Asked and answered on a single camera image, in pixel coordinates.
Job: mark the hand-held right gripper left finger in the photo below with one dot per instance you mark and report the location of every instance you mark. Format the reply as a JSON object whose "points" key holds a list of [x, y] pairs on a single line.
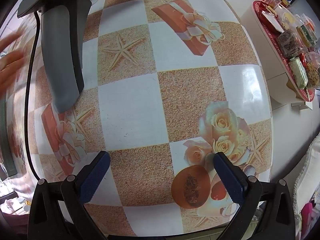
{"points": [[95, 175]]}

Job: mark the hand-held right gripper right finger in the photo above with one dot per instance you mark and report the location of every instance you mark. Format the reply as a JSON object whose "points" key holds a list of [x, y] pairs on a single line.
{"points": [[228, 177]]}

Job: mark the person's left hand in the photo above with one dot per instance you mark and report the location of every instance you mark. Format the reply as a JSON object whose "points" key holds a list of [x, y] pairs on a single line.
{"points": [[10, 65]]}

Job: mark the printed checkered tablecloth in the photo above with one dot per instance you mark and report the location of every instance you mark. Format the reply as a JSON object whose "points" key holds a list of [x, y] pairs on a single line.
{"points": [[130, 110]]}

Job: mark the white fringed cloth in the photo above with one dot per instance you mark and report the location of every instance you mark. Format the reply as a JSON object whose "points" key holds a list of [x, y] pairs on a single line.
{"points": [[307, 175]]}

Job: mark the pink cloth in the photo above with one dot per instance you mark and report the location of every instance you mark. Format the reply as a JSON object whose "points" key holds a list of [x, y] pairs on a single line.
{"points": [[307, 217]]}

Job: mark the person's dark red clothing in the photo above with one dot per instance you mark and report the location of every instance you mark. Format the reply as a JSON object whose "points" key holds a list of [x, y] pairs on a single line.
{"points": [[12, 227]]}

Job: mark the pale green snack packet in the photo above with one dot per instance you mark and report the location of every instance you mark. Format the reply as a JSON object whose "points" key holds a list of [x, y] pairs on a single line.
{"points": [[298, 72]]}

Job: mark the white side table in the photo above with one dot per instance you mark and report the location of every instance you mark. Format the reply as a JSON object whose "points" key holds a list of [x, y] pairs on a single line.
{"points": [[265, 55]]}

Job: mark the clear bag of nuts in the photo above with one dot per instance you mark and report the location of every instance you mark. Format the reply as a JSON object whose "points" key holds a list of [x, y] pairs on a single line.
{"points": [[313, 73]]}

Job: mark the red patterned round tray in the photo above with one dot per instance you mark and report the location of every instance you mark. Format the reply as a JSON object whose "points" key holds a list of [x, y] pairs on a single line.
{"points": [[275, 46]]}

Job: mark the dark brown snack packet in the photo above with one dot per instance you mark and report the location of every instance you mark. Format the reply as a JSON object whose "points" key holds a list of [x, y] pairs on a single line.
{"points": [[288, 42]]}

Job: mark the white flat packet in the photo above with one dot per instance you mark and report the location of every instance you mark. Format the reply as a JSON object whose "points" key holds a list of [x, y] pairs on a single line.
{"points": [[272, 21]]}

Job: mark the pile of assorted snack packets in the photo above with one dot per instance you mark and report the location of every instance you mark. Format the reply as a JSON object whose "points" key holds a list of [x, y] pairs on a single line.
{"points": [[303, 30]]}

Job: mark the clear plastic cup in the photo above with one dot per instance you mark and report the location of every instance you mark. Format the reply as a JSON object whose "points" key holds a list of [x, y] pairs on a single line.
{"points": [[272, 1]]}

